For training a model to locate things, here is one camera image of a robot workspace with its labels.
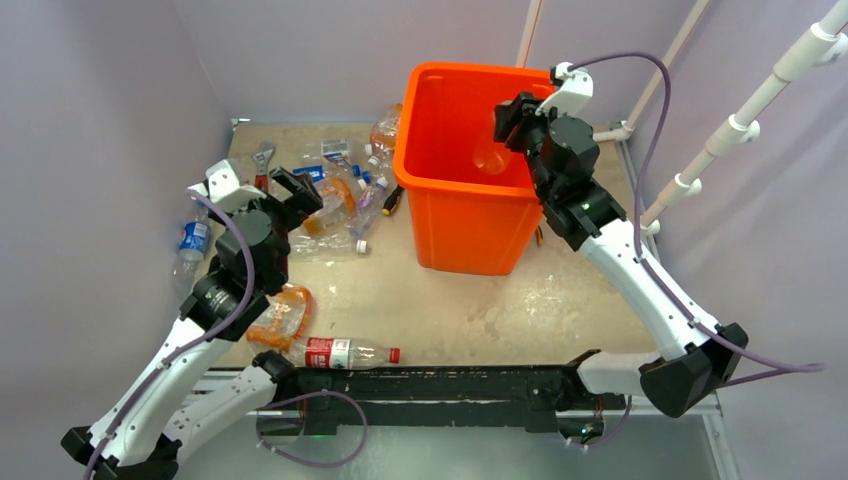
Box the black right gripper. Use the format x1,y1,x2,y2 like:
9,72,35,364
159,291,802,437
495,92,573,201

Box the orange label clear bottle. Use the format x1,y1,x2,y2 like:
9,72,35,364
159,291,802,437
303,176,356,237

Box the large clear plastic bottle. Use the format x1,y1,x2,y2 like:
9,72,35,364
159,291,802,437
288,220,371,261

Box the orange plastic bin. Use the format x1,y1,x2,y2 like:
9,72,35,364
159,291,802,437
393,62,553,276

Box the red label cola bottle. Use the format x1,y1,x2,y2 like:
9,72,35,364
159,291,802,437
288,337,401,370

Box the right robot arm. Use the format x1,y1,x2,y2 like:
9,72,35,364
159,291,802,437
493,92,748,418

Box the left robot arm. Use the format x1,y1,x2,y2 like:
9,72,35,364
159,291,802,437
61,161,323,479

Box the orange bottle behind bin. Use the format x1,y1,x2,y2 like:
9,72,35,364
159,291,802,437
369,103,403,158

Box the blue pepsi label bottle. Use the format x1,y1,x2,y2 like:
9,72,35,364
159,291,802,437
292,164,362,182

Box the red adjustable wrench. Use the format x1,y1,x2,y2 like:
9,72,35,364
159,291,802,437
252,141,275,192

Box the small clear white-cap bottle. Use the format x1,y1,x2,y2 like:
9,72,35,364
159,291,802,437
350,176,390,240

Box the yellow black screwdriver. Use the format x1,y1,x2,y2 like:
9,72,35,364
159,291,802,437
382,185,405,216

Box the crushed orange label bottle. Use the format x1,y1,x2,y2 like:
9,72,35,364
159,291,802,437
245,284,316,352

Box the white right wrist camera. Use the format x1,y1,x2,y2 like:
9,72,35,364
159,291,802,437
535,62,594,117

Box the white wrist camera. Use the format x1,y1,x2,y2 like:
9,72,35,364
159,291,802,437
535,62,594,117
188,159,267,214

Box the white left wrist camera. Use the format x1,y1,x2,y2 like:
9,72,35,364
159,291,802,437
188,159,267,214

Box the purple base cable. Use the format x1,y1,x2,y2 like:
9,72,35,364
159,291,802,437
255,388,370,469

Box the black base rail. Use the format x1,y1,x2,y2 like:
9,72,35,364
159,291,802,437
252,351,626,436

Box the white pvc pipe frame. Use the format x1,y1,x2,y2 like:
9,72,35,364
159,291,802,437
515,0,848,233

